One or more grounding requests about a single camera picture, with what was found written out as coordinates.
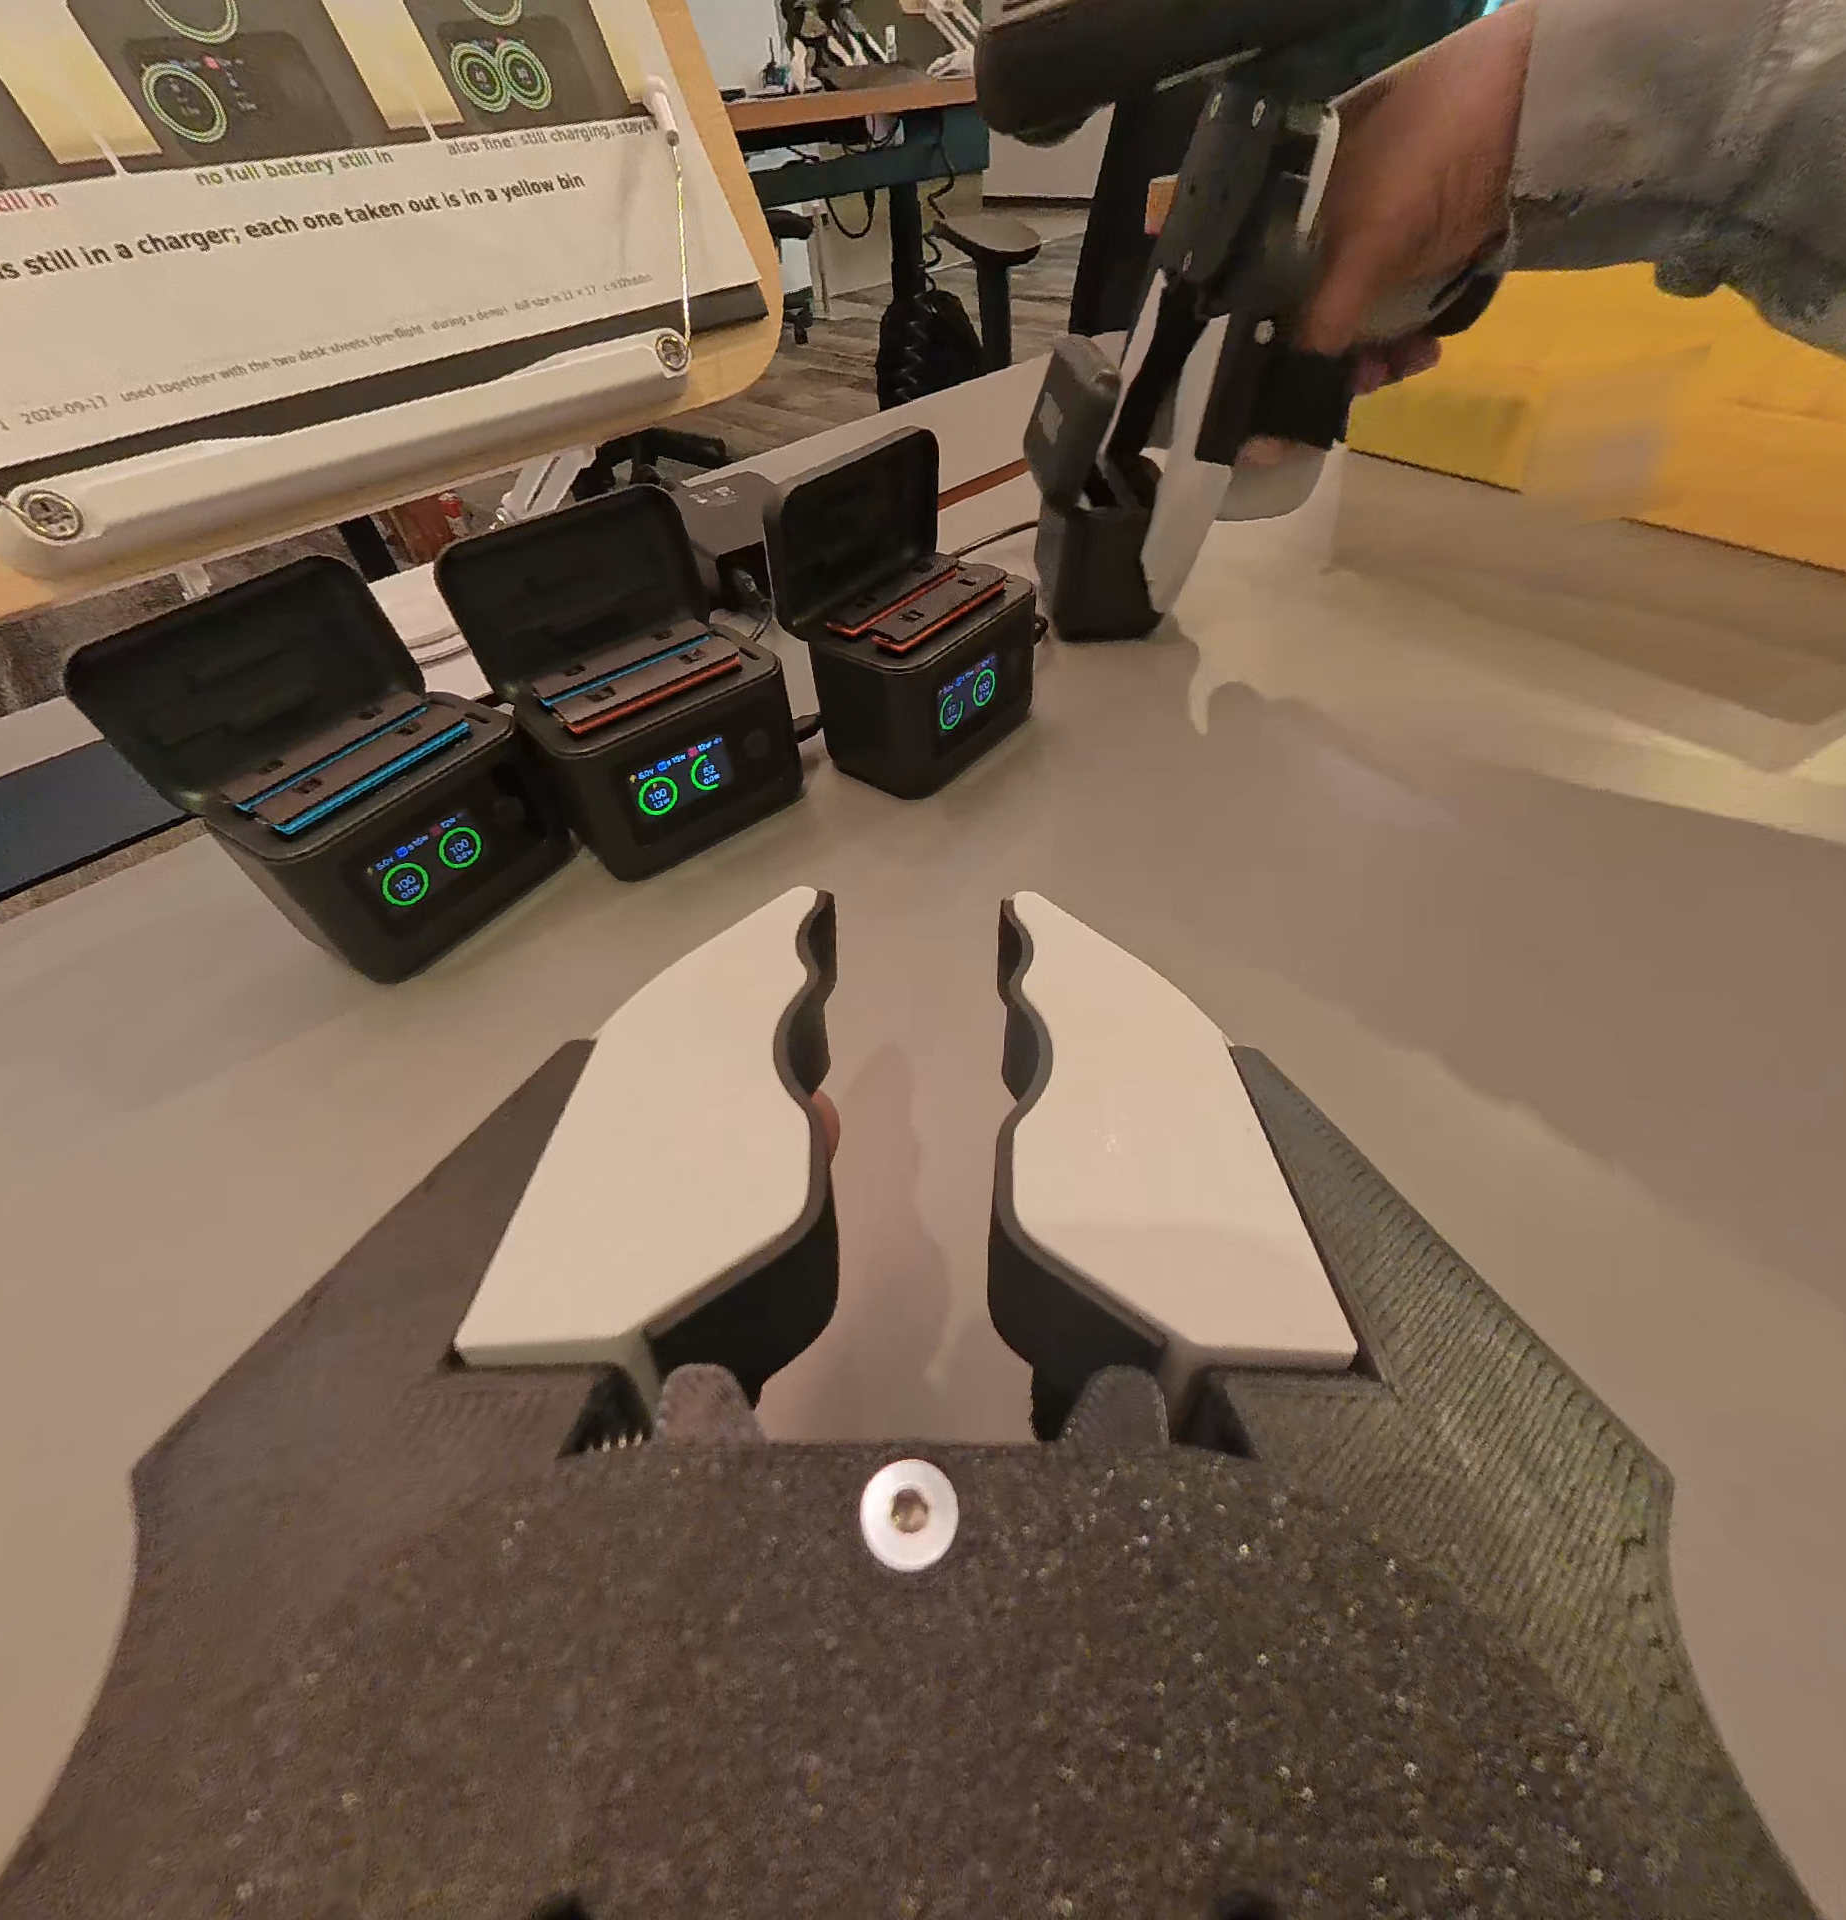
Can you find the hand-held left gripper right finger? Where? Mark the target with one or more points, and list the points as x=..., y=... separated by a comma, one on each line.
x=1163, y=1186

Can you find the yellow plastic bin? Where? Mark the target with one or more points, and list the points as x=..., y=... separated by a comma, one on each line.
x=1689, y=421

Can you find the dark blue pad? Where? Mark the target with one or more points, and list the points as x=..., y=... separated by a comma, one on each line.
x=53, y=839

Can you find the person's right hand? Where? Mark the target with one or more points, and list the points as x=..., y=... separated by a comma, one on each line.
x=1419, y=196

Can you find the white paper poster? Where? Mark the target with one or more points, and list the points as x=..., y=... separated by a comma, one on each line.
x=338, y=226

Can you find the black charging hub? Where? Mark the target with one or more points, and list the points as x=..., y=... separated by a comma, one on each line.
x=731, y=519

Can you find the black chair base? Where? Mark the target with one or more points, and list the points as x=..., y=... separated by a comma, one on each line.
x=653, y=450

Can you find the black battery orange rim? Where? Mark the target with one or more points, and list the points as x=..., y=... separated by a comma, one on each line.
x=909, y=593
x=653, y=701
x=939, y=614

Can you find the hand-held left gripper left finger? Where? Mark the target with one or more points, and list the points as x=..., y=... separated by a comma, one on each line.
x=670, y=1168

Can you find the black office chair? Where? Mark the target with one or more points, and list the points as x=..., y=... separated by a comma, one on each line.
x=939, y=343
x=1120, y=226

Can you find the wooden desk teal panel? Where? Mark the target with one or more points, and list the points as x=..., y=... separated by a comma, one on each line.
x=863, y=103

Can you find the black battery blue rim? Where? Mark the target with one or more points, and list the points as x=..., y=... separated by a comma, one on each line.
x=338, y=758
x=377, y=788
x=631, y=669

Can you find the black battery charging case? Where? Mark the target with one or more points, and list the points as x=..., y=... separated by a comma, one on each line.
x=1101, y=584
x=847, y=513
x=561, y=555
x=190, y=676

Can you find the instruction sheet on wooden stand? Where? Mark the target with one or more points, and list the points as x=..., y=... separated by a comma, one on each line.
x=750, y=360

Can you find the person's right forearm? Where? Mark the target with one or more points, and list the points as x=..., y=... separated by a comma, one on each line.
x=1689, y=148

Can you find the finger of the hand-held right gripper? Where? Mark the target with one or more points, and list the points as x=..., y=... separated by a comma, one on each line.
x=1150, y=360
x=1194, y=482

